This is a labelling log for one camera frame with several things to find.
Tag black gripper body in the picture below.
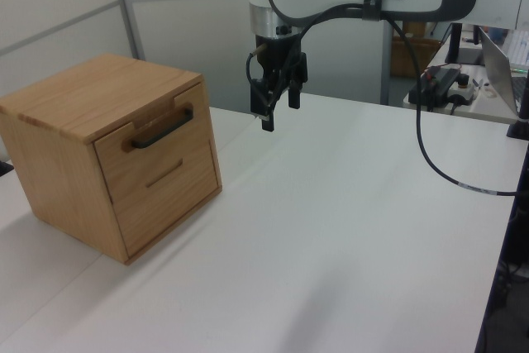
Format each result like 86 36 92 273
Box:
255 34 301 82

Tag black metal drawer handle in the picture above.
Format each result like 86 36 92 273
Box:
131 107 194 150

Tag wooden drawer with black handle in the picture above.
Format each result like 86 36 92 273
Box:
93 79 214 203

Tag wooden drawer with groove pull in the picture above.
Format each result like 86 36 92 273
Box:
110 136 223 260

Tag wooden two-drawer cabinet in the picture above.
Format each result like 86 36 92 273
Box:
0 53 223 266

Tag brown cardboard box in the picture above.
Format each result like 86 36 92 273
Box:
390 32 443 79

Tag black power box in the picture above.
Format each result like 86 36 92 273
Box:
408 66 462 105

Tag black monitor stand pole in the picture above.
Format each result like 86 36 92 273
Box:
445 21 484 67

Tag white emergency stop button box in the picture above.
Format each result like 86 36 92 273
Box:
447 74 480 107

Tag grey desk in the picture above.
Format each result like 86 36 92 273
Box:
403 34 529 126

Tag silver laptop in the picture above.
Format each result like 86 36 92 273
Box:
479 26 529 117

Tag white keyboard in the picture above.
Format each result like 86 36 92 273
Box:
506 28 529 68

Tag thin black cable, silver plug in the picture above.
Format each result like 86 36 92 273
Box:
245 45 268 85

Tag grey partition post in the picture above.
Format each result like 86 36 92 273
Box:
379 17 404 106

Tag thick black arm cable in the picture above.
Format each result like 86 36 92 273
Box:
284 3 520 197

